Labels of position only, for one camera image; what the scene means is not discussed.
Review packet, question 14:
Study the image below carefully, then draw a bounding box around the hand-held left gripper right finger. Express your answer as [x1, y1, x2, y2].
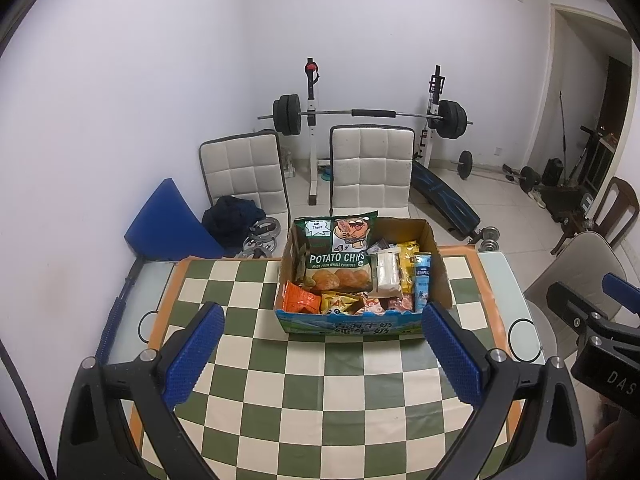
[421, 301, 588, 480]

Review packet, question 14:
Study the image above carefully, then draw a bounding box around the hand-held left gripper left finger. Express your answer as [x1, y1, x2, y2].
[59, 301, 226, 480]

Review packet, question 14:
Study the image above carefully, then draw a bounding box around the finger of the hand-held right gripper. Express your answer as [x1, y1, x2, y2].
[546, 281, 640, 343]
[601, 273, 640, 317]

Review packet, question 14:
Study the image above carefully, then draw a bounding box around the blue stick sachet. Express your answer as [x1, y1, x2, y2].
[413, 252, 433, 313]

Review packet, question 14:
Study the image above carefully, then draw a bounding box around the red panda snack packet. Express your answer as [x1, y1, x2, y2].
[364, 294, 396, 315]

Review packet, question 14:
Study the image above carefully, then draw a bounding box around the beige snack bar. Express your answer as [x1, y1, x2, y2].
[372, 251, 403, 293]

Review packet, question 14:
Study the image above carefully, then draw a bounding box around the printed cardboard box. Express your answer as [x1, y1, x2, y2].
[274, 217, 453, 337]

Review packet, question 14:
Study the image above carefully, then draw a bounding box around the orange snack packet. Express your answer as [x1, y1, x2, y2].
[281, 280, 322, 315]

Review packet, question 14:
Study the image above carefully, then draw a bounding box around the yellow panda snack packet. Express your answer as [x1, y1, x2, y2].
[320, 291, 366, 316]

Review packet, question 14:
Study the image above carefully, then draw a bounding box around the person's right forearm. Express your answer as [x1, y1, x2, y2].
[597, 400, 640, 480]

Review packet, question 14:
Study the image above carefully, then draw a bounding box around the beige chair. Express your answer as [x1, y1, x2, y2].
[522, 230, 631, 321]

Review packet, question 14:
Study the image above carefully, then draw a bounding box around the brown wooden chair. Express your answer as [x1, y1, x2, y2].
[550, 176, 640, 256]

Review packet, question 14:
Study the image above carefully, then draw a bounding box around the black ribbed bar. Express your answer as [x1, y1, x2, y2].
[95, 259, 146, 366]

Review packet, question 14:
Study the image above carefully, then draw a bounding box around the black exercise machine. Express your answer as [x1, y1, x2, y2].
[537, 125, 608, 226]

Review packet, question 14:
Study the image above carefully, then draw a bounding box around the chrome dumbbell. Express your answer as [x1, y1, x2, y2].
[477, 227, 501, 253]

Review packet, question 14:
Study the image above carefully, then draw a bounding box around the green checkered tablecloth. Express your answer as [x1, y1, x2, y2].
[131, 255, 521, 480]

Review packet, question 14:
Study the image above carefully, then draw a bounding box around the silver weight plate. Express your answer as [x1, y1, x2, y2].
[247, 216, 281, 241]
[241, 237, 278, 260]

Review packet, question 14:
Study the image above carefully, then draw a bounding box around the blue foam wedge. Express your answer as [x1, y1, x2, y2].
[124, 177, 226, 262]

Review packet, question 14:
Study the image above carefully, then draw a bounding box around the black bag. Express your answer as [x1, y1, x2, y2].
[542, 158, 565, 186]

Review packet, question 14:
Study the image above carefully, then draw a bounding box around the dark clothing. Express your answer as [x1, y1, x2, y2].
[201, 196, 267, 257]

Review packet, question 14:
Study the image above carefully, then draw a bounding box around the green potato chips bag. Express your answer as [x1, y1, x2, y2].
[292, 211, 379, 293]

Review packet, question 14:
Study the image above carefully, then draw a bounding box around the black weight bench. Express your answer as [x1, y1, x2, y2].
[410, 160, 482, 241]

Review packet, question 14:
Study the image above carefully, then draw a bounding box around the short black barbell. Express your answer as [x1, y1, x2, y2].
[451, 150, 542, 195]

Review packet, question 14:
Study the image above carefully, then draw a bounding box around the white padded chair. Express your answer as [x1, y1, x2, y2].
[198, 129, 292, 233]
[328, 125, 416, 221]

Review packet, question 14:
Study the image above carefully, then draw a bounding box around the white barbell rack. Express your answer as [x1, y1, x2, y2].
[300, 56, 449, 207]

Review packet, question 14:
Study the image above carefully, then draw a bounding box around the black ring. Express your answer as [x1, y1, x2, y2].
[139, 310, 162, 343]
[507, 319, 546, 362]

